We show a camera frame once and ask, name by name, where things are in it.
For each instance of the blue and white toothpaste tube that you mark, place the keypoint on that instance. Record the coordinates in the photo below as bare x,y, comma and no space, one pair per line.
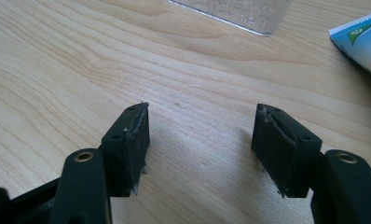
364,43

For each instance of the clear plastic container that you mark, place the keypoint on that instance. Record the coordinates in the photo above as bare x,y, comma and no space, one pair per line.
236,12

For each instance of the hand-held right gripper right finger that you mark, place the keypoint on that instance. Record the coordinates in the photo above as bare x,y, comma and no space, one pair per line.
283,149

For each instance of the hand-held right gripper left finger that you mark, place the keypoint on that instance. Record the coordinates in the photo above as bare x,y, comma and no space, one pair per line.
124,155

